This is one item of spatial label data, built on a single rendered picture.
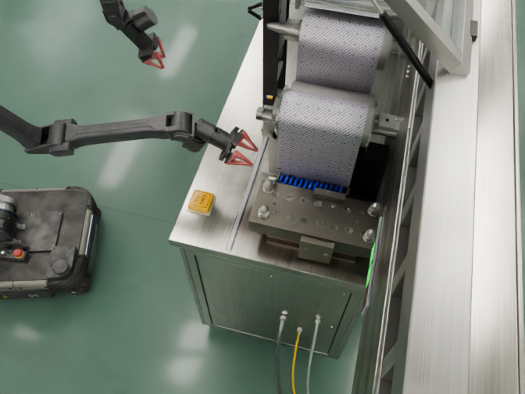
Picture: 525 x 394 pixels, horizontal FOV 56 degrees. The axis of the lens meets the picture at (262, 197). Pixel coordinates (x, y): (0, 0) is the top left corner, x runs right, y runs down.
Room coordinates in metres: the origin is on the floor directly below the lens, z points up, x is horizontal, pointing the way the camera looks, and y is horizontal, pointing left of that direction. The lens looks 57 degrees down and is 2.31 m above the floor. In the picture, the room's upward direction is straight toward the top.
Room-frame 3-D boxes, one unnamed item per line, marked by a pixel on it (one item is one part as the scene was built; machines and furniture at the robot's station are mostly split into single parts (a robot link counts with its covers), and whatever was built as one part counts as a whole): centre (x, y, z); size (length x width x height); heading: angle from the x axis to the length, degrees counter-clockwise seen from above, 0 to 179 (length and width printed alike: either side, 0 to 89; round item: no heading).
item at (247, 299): (1.89, -0.35, 0.43); 2.52 x 0.64 x 0.86; 165
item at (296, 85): (1.08, -0.21, 1.17); 0.26 x 0.12 x 0.12; 75
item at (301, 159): (0.90, -0.16, 1.11); 0.23 x 0.01 x 0.18; 75
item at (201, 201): (0.90, 0.21, 0.91); 0.07 x 0.07 x 0.02; 75
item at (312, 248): (0.68, -0.16, 0.96); 0.10 x 0.03 x 0.11; 75
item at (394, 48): (1.16, -0.41, 1.33); 0.07 x 0.07 x 0.07; 75
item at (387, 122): (0.92, -0.35, 1.28); 0.06 x 0.05 x 0.02; 75
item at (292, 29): (1.24, -0.10, 1.33); 0.06 x 0.06 x 0.06; 75
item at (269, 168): (1.04, -0.03, 1.05); 0.06 x 0.05 x 0.31; 75
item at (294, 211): (0.78, -0.17, 1.00); 0.40 x 0.16 x 0.06; 75
